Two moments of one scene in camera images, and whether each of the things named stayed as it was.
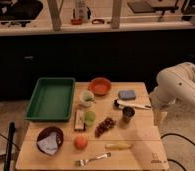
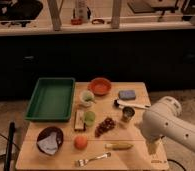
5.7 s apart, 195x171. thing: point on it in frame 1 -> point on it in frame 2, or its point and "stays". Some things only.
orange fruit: [80, 142] stays
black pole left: [12, 128] stays
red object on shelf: [76, 21] stays
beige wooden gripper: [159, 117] -> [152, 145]
